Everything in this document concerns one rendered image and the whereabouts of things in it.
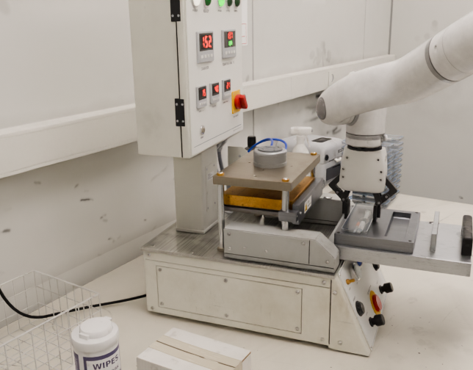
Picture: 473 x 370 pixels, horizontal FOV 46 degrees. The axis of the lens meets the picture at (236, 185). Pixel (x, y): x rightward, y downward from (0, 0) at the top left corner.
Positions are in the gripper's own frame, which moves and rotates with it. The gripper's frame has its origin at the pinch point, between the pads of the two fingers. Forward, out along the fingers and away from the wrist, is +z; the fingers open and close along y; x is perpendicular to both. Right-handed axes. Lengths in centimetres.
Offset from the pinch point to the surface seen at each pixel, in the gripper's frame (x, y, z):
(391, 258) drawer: 11.1, -8.3, 5.6
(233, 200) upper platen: 10.5, 27.3, -3.2
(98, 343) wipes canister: 50, 38, 13
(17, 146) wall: 26, 73, -16
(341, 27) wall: -169, 40, -37
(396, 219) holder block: -6.9, -7.2, 3.5
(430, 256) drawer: 10.2, -16.0, 4.5
